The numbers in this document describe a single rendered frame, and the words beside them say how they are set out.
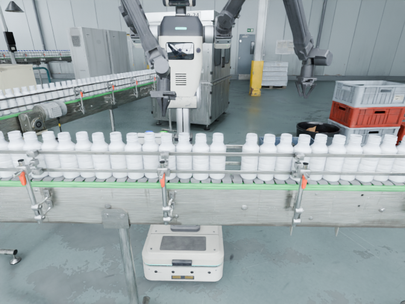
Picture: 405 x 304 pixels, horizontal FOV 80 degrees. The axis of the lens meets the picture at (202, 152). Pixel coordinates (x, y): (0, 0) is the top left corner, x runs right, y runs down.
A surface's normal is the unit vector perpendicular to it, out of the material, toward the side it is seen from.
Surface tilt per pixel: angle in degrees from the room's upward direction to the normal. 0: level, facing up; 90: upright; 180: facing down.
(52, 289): 0
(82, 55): 90
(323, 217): 90
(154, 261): 90
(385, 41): 90
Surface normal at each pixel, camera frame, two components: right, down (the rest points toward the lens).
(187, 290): 0.00, -0.92
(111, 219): -0.01, 0.39
